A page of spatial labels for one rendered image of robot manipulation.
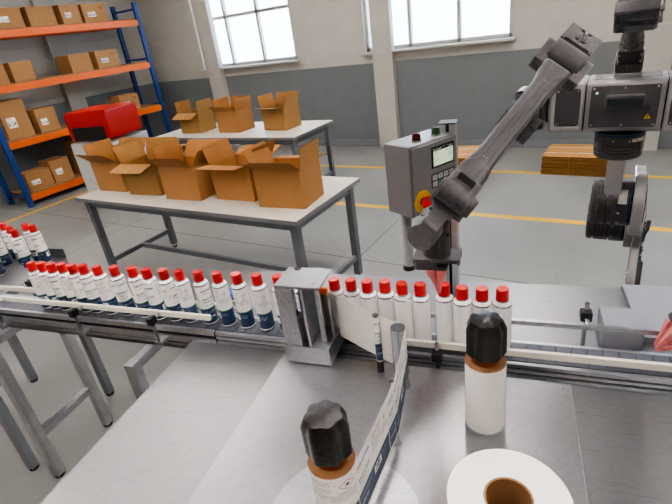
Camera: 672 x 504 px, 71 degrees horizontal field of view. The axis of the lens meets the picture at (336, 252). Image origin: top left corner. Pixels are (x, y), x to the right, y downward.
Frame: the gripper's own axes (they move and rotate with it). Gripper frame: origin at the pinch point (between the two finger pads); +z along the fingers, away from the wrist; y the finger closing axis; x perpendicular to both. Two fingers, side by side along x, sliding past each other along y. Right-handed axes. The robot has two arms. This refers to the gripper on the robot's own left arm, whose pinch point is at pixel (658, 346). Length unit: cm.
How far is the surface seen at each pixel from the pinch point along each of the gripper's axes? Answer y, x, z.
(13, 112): -362, -539, 406
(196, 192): -145, -180, 161
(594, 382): 5.3, -4.8, 16.4
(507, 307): 2.6, -34.4, 15.1
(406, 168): 0, -78, 2
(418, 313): 3, -50, 33
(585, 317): -7.4, -13.6, 8.5
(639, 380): 5.7, 1.0, 8.1
